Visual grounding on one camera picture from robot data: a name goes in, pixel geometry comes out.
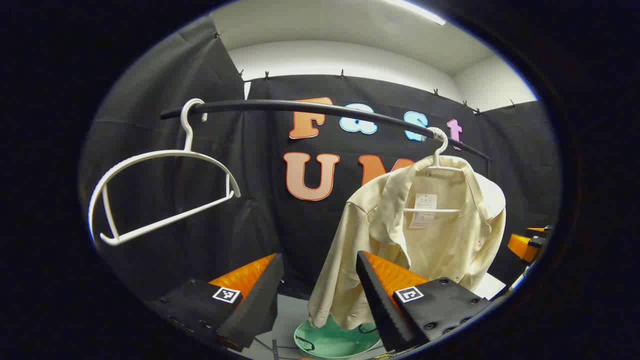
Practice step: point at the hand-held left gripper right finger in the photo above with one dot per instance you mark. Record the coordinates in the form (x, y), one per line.
(380, 300)

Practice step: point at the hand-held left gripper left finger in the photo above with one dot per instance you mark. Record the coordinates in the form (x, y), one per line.
(260, 300)

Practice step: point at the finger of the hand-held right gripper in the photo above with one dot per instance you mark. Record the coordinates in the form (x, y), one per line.
(520, 246)

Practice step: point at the green laundry hamper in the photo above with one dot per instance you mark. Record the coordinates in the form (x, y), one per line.
(330, 342)

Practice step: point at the cream shirt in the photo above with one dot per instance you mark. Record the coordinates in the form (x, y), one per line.
(450, 240)

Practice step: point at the white hanger with hook wrap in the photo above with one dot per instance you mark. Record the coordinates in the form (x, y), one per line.
(445, 210)

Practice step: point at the empty white hanger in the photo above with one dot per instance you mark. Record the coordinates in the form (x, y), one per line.
(165, 153)

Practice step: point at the dark floor bar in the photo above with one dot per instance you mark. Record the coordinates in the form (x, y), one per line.
(275, 350)

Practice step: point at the black backdrop cloth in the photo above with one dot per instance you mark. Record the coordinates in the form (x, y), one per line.
(280, 225)

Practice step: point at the row of small backdrop clips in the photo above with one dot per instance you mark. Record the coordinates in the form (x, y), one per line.
(266, 76)

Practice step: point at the ceiling light strip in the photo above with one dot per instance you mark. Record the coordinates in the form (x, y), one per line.
(420, 12)

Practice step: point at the black clothes rail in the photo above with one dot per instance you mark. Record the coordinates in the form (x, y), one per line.
(280, 105)

